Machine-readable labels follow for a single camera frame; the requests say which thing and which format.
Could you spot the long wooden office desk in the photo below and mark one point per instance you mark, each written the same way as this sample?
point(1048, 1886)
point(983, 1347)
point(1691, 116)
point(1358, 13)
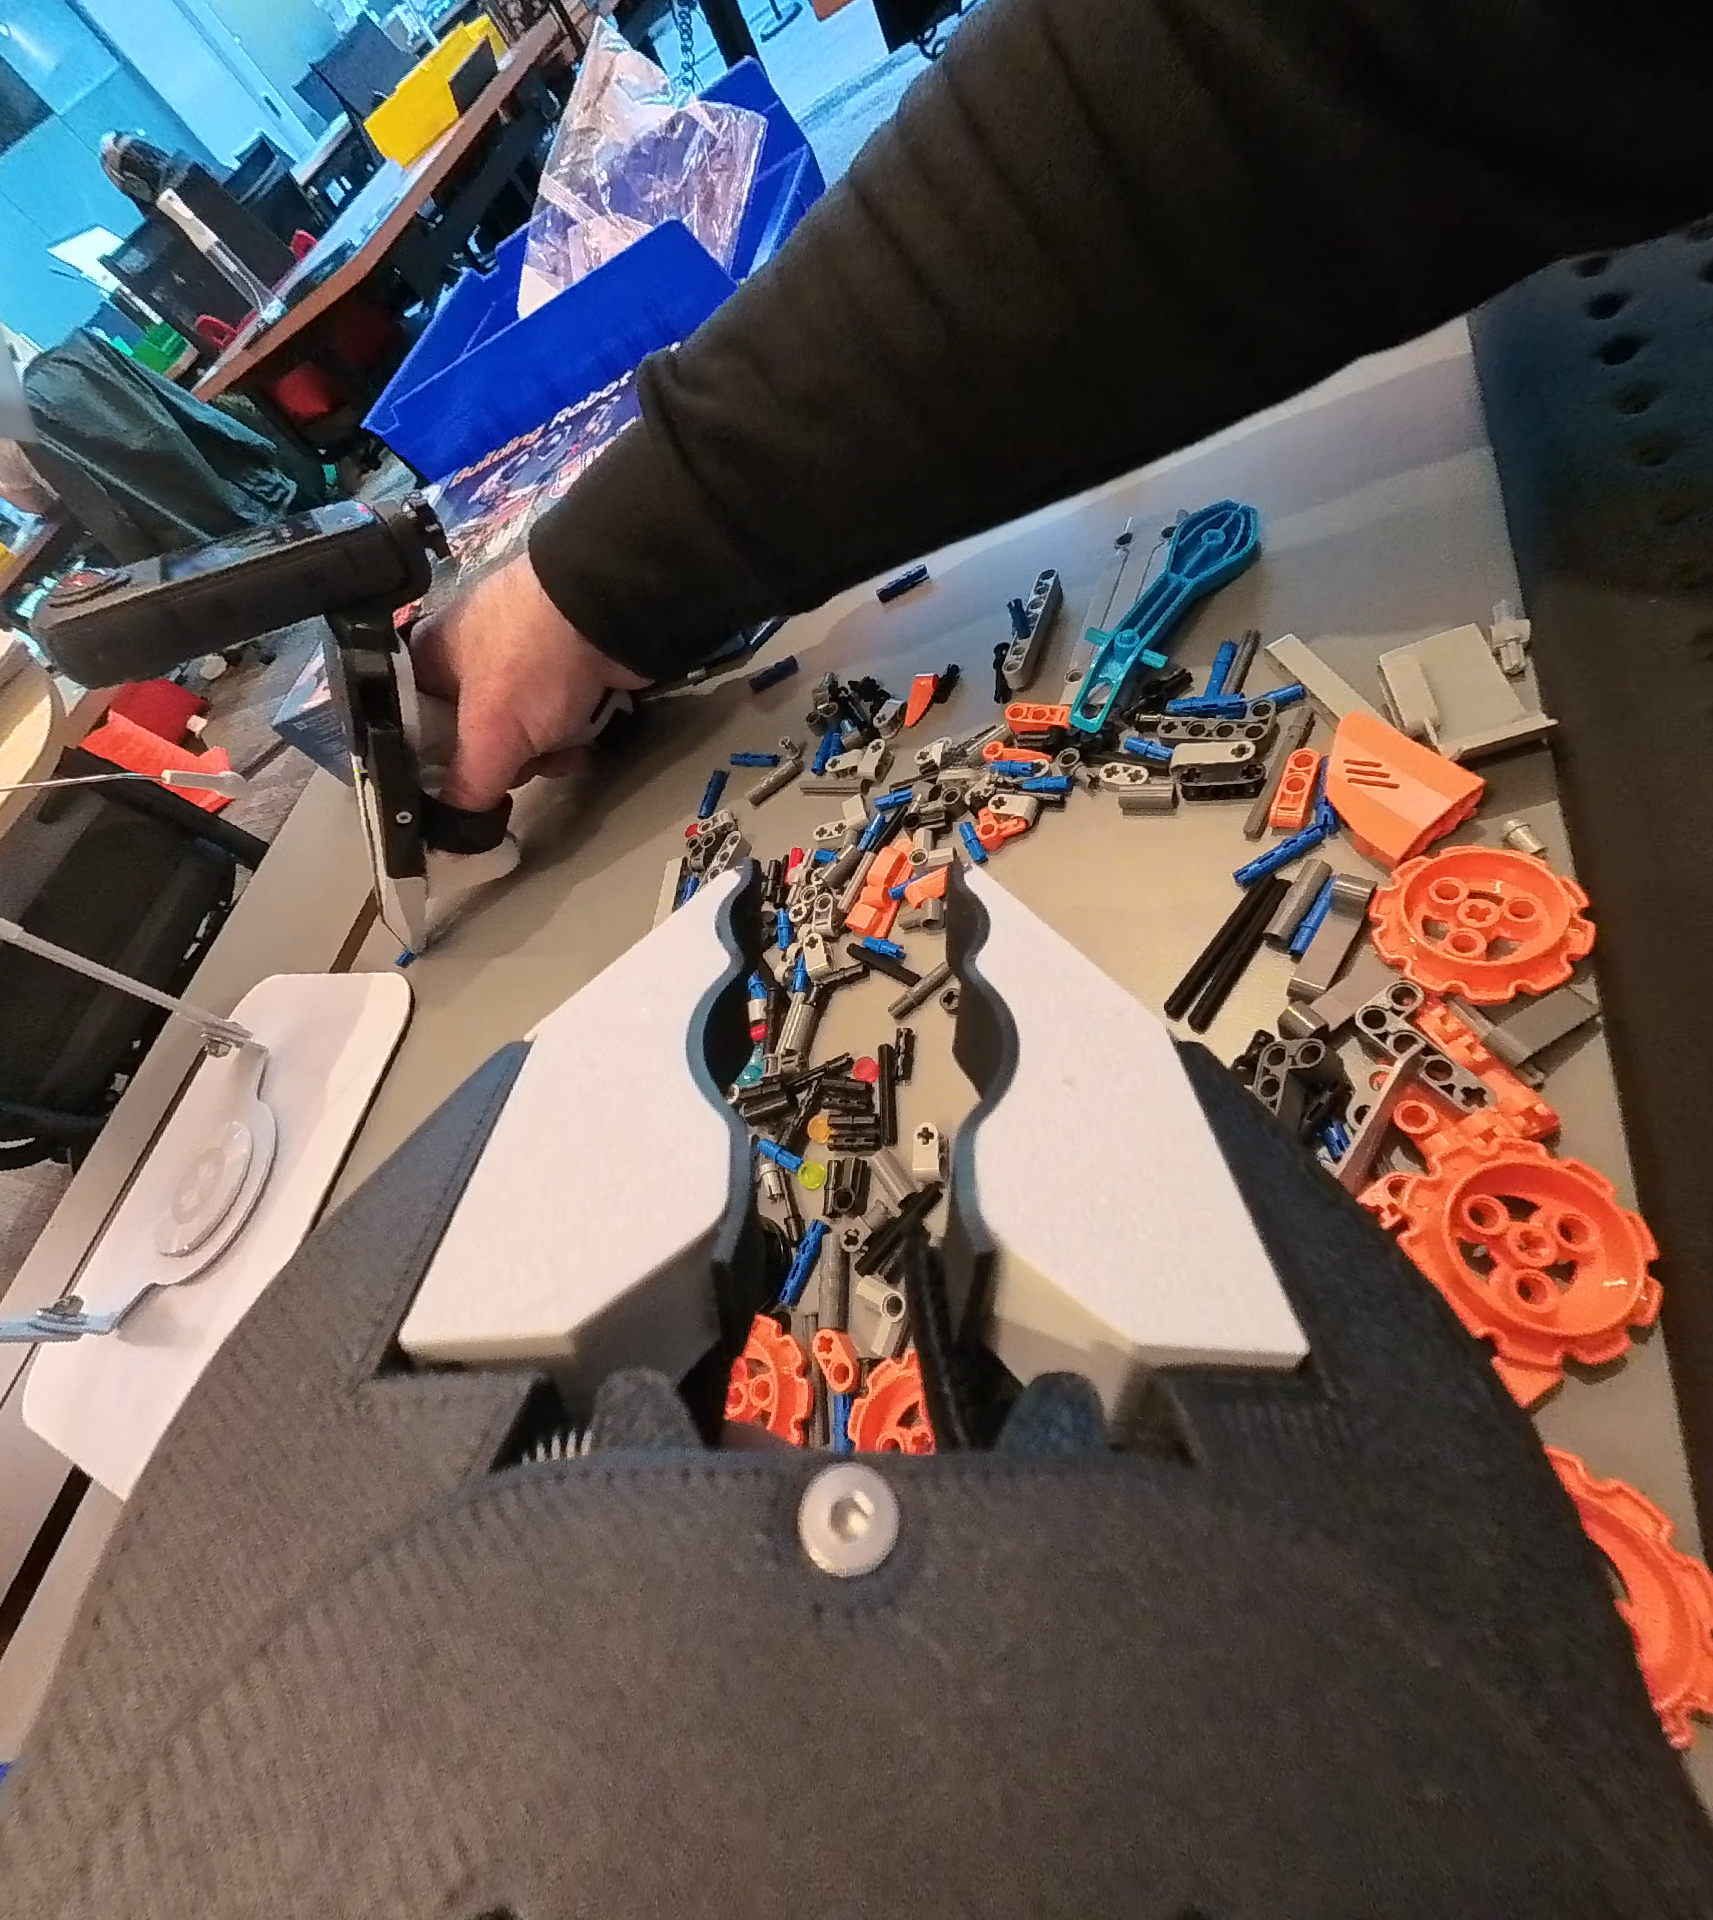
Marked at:
point(346, 240)

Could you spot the black perforated mat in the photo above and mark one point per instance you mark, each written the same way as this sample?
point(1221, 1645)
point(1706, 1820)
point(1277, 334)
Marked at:
point(1698, 900)

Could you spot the orange wedge panel piece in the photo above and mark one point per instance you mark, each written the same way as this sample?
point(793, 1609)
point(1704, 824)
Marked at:
point(1403, 796)

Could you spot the black backpack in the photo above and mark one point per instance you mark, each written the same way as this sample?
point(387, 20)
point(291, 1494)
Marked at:
point(153, 451)

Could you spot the grey flat panel piece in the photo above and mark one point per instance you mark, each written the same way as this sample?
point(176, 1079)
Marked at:
point(1458, 684)

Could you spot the wooden book stand, white base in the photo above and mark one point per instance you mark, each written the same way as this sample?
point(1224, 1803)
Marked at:
point(196, 1187)

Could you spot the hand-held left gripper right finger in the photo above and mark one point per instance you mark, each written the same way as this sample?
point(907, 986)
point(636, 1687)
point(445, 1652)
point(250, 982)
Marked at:
point(1142, 1200)

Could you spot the person's right forearm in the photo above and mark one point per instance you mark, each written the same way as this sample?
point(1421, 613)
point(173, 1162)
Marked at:
point(1098, 300)

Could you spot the turquoise wrench-shaped piece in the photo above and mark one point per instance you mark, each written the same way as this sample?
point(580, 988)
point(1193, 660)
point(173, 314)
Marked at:
point(1193, 557)

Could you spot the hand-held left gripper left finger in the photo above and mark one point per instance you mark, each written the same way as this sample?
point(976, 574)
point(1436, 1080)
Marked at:
point(572, 1200)

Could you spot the clear plastic bag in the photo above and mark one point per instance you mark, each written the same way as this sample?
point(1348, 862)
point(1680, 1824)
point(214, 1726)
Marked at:
point(632, 167)

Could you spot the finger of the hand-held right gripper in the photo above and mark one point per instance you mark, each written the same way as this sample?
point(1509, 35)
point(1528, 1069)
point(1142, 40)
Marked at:
point(406, 841)

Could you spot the yellow storage bin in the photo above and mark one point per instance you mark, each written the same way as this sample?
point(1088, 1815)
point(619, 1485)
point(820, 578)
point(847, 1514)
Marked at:
point(431, 91)

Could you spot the blue toy kit box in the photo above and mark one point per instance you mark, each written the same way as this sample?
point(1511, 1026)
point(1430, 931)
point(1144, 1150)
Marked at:
point(526, 467)

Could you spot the pile of toy building pieces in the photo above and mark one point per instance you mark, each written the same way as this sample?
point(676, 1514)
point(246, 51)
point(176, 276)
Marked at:
point(858, 900)

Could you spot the person's right hand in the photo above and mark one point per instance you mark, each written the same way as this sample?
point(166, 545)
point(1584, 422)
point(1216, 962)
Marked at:
point(512, 676)

